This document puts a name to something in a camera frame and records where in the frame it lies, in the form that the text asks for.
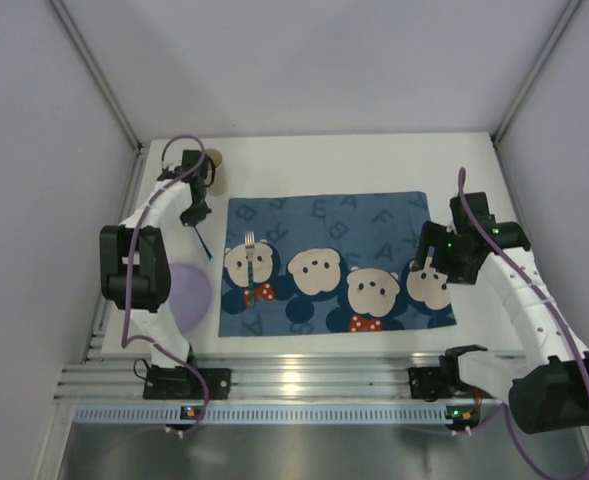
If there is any beige cup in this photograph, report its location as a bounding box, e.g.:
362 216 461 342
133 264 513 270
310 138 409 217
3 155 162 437
206 148 228 196

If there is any blue metal spoon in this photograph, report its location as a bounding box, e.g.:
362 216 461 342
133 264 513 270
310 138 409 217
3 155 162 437
193 226 213 262

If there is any blue handled fork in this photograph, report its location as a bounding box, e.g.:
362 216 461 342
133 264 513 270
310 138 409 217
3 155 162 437
244 230 255 308

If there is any blue cartoon bear placemat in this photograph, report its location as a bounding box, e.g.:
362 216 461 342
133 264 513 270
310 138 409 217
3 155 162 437
219 191 456 337

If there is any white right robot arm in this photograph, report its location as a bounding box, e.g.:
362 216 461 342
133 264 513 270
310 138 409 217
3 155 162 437
404 192 589 434

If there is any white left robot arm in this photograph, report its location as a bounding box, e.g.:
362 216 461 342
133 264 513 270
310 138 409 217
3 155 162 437
99 150 212 369

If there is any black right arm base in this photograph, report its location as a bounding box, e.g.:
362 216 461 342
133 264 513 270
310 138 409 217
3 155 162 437
407 345 489 402

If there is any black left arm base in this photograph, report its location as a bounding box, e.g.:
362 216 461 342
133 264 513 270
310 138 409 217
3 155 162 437
142 365 232 400

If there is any purple plate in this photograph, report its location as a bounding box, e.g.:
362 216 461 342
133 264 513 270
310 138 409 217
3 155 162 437
168 263 213 334

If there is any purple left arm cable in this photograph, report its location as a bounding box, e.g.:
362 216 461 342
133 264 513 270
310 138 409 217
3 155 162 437
122 134 210 436

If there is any aluminium front rail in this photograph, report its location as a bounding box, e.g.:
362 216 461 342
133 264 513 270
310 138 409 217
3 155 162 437
53 352 589 401

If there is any perforated grey cable duct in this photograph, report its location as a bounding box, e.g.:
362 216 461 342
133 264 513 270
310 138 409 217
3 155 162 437
73 403 485 426

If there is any right aluminium frame post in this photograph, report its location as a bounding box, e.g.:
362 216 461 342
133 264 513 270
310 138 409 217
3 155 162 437
491 0 586 149

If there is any aluminium frame post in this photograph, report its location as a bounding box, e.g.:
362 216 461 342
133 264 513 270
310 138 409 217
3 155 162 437
491 0 586 149
46 0 143 152

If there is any left aluminium frame post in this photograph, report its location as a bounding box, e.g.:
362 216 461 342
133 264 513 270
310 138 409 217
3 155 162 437
46 0 143 152

